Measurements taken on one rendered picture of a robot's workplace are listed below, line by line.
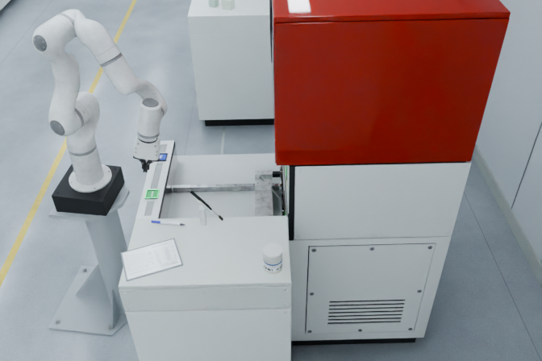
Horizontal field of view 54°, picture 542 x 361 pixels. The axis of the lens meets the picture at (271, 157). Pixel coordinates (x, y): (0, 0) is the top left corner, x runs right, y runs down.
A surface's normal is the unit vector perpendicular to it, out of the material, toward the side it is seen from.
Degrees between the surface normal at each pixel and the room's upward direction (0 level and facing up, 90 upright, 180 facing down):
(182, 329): 90
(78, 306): 0
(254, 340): 90
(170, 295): 90
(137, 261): 0
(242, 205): 0
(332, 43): 90
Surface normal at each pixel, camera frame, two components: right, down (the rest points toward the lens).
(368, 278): 0.02, 0.61
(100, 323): -0.01, -0.79
